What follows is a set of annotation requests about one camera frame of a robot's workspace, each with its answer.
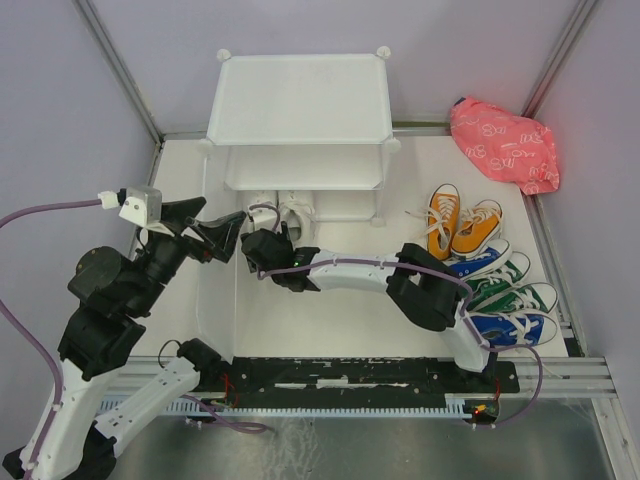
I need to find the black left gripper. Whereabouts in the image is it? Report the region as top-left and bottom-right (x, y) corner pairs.
(130, 195), (248, 312)

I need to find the white leather sneaker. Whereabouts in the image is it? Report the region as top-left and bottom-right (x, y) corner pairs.
(278, 190), (316, 245)
(242, 190), (278, 210)

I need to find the orange canvas sneaker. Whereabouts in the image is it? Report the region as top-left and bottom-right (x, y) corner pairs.
(406, 183), (461, 261)
(451, 199), (503, 260)

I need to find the blue canvas sneaker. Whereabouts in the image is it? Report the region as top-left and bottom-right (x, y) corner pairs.
(445, 239), (513, 280)
(470, 311), (559, 347)

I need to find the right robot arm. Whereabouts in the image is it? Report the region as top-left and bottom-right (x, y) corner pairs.
(241, 226), (495, 391)

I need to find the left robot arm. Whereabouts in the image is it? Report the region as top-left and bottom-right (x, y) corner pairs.
(2, 197), (246, 479)

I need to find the white plastic shoe cabinet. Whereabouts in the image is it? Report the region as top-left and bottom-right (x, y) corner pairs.
(199, 46), (401, 227)

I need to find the green canvas sneaker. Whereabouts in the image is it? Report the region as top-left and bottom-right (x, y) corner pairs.
(466, 252), (531, 300)
(470, 282), (558, 313)

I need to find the pink patterned plastic bag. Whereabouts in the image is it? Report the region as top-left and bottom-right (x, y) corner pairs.
(450, 97), (560, 195)

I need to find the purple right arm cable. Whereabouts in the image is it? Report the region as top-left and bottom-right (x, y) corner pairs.
(255, 257), (546, 431)

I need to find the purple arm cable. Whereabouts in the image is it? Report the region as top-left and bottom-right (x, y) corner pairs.
(0, 198), (104, 466)
(255, 257), (546, 431)

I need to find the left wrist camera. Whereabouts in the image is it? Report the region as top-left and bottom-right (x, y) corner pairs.
(119, 186), (162, 228)

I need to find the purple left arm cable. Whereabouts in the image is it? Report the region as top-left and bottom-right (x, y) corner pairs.
(0, 198), (104, 466)

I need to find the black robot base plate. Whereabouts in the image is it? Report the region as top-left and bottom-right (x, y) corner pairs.
(196, 357), (520, 410)

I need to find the left aluminium frame post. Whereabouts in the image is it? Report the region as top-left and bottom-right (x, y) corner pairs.
(72, 0), (164, 145)

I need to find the white slotted cable duct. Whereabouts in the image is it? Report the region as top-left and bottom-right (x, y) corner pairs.
(99, 394), (476, 417)

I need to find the aluminium corner frame post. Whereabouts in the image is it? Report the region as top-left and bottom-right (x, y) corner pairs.
(521, 0), (602, 118)

